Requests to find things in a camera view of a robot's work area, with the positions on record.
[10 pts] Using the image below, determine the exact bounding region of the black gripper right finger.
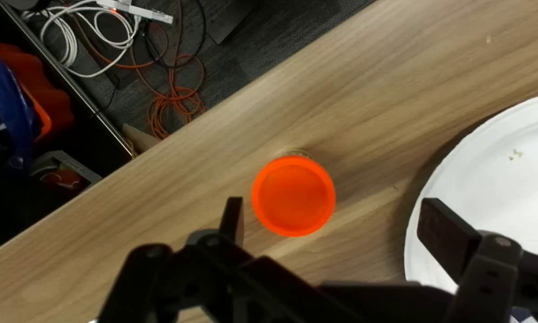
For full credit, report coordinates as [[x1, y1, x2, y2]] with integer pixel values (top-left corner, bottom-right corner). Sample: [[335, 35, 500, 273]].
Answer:
[[415, 198, 538, 323]]

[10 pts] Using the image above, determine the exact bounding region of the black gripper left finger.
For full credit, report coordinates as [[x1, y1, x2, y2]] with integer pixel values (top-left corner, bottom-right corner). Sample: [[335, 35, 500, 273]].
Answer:
[[96, 198, 361, 323]]

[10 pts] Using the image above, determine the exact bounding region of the white paper plate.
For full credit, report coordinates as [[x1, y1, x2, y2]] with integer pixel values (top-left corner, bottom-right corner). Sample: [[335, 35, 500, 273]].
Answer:
[[403, 98, 538, 293]]

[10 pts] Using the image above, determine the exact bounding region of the white coiled cable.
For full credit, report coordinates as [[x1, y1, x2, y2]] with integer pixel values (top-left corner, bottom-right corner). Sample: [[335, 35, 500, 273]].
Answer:
[[23, 0, 175, 80]]

